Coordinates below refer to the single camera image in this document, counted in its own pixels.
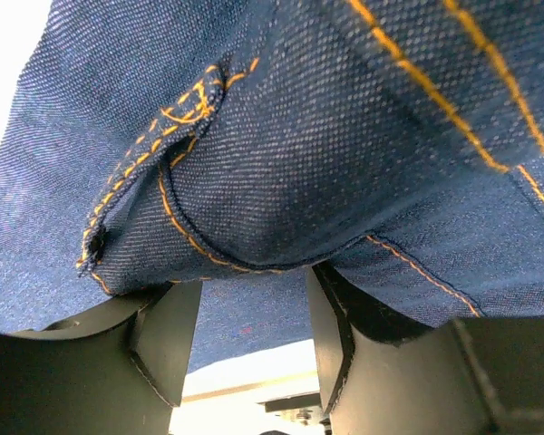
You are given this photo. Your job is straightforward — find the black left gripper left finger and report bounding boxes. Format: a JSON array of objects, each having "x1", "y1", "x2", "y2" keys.
[{"x1": 0, "y1": 283, "x2": 202, "y2": 434}]

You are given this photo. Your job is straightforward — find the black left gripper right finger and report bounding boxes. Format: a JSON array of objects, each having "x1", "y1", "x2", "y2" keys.
[{"x1": 306, "y1": 263, "x2": 544, "y2": 434}]

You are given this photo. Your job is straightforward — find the dark blue denim trousers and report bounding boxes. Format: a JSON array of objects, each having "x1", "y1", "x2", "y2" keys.
[{"x1": 0, "y1": 1, "x2": 544, "y2": 370}]

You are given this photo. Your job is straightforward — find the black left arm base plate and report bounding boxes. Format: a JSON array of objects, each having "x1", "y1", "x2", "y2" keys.
[{"x1": 259, "y1": 392, "x2": 333, "y2": 435}]

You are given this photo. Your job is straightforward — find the aluminium table edge rail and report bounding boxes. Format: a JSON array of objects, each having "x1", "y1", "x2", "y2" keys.
[{"x1": 181, "y1": 371, "x2": 319, "y2": 403}]

